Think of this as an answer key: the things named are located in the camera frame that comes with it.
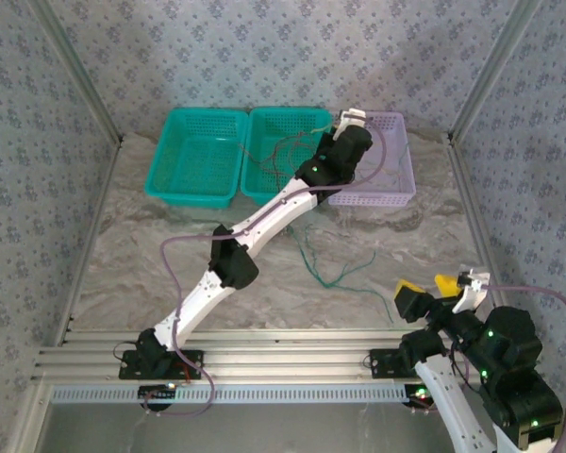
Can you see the lilac perforated plastic basket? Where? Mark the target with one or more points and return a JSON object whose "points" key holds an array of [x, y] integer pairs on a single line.
{"points": [[396, 137]]}

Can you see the small controller circuit board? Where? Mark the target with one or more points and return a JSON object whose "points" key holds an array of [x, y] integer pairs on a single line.
{"points": [[158, 391], [420, 394]]}

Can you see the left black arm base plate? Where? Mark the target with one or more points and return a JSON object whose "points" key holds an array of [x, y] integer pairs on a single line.
{"points": [[191, 363]]}

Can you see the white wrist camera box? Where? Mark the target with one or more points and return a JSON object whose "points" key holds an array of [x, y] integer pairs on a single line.
{"points": [[471, 292], [354, 115]]}

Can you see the teal perforated plastic basket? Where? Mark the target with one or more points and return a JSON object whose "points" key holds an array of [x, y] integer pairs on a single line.
{"points": [[264, 127], [193, 160]]}

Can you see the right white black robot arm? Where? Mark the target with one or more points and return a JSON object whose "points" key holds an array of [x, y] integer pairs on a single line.
{"points": [[450, 401]]}

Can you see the aluminium frame post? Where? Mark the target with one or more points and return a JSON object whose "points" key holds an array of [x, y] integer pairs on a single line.
{"points": [[75, 71], [495, 71]]}

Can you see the aluminium lower frame leg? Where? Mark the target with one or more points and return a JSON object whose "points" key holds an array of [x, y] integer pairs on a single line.
{"points": [[28, 420]]}

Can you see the aluminium mounting rail beam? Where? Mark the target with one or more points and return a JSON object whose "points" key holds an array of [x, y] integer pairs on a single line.
{"points": [[283, 358]]}

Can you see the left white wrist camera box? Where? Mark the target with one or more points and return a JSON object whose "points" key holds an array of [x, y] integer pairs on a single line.
{"points": [[354, 115]]}

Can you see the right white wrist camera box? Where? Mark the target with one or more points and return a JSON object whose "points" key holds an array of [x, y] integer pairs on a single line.
{"points": [[471, 292]]}

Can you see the aluminium table side rail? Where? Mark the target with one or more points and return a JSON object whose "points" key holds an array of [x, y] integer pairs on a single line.
{"points": [[94, 231], [478, 236]]}

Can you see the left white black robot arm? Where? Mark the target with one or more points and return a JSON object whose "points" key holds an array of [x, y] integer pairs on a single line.
{"points": [[273, 222]]}

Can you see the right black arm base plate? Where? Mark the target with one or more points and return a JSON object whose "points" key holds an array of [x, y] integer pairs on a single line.
{"points": [[384, 363]]}

